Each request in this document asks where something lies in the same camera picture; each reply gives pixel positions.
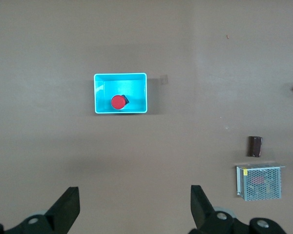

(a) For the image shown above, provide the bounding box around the cyan plastic bin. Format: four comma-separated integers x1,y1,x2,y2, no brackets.
93,72,149,114

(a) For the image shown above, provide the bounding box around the red push button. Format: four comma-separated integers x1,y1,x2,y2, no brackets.
110,94,130,111

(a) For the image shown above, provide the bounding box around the dark brown rectangular block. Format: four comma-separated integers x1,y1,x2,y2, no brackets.
248,136,263,157

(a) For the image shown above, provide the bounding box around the metal mesh power supply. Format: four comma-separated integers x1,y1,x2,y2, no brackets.
235,162,286,202

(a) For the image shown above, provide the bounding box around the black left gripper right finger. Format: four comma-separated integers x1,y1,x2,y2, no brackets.
189,184,288,234

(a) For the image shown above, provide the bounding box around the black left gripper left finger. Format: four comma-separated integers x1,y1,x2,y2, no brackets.
0,186,81,234

